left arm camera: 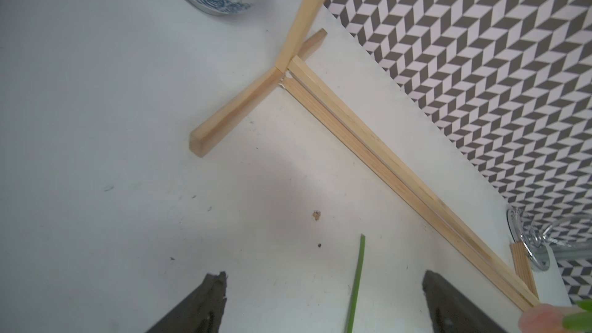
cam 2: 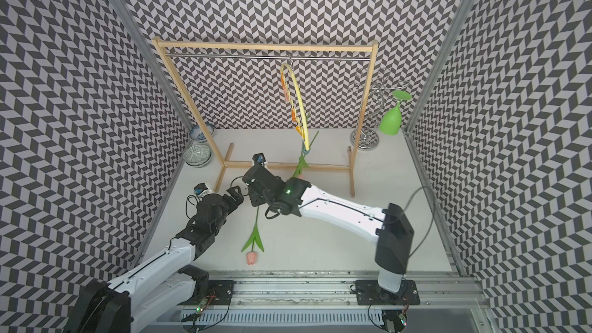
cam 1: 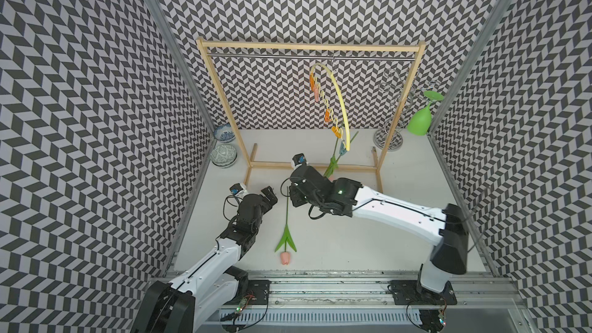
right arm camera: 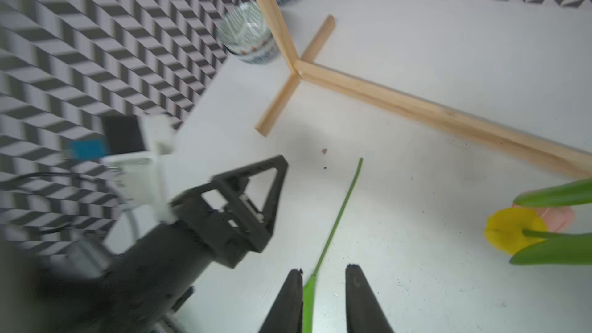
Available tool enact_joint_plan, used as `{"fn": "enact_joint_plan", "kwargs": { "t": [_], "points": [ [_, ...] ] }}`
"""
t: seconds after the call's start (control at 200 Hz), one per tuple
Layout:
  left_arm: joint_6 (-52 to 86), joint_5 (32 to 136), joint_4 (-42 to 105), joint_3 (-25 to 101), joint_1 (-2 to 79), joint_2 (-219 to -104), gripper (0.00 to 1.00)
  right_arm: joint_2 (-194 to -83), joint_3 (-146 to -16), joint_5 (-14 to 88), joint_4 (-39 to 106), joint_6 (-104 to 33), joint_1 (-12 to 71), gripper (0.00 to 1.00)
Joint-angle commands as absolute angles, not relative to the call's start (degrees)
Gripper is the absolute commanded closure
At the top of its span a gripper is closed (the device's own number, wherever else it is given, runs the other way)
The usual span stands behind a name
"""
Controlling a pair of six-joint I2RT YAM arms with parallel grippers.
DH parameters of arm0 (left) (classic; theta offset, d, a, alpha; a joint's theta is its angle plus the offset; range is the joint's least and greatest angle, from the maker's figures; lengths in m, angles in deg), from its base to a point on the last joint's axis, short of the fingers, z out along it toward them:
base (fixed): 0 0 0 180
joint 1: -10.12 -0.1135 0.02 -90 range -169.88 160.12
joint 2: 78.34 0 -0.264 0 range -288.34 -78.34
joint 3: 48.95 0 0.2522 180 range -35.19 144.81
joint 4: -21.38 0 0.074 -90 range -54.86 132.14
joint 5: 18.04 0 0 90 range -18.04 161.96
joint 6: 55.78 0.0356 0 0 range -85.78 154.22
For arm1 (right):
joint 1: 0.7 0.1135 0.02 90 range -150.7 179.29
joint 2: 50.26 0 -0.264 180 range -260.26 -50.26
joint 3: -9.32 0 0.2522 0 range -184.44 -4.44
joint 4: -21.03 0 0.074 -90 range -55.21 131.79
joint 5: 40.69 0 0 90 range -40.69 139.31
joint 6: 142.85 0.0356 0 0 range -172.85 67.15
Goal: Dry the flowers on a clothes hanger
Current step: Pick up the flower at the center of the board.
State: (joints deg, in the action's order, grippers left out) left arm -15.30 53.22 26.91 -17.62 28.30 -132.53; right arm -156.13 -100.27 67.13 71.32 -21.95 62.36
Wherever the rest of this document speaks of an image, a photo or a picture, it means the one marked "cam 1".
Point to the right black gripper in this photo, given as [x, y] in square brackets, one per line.
[294, 193]

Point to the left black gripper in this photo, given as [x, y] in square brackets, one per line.
[269, 194]

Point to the yellow tulip flower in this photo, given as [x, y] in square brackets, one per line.
[344, 145]

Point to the pink tulip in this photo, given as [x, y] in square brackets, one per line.
[286, 243]
[329, 171]

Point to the yellow arched peg hanger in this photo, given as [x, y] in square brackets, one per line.
[328, 93]

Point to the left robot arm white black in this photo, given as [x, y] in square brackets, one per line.
[187, 301]

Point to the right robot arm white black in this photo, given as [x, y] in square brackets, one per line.
[444, 229]

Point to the green patterned ceramic bowl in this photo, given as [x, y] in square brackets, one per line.
[223, 155]

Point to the blue white ceramic bowl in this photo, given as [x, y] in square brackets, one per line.
[224, 133]

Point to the green plastic wine glass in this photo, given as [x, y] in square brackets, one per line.
[422, 119]

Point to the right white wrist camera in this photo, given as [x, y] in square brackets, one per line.
[298, 160]

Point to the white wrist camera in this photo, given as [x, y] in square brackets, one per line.
[298, 160]
[238, 190]

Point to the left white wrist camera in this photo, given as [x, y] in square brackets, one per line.
[238, 190]

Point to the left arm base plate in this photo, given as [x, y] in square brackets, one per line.
[257, 290]

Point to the metal wire glass stand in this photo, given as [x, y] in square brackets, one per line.
[393, 83]

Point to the metal rack rail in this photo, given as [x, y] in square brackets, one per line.
[311, 57]

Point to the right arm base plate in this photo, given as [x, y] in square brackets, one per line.
[408, 292]

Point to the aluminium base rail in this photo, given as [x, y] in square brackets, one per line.
[360, 298]

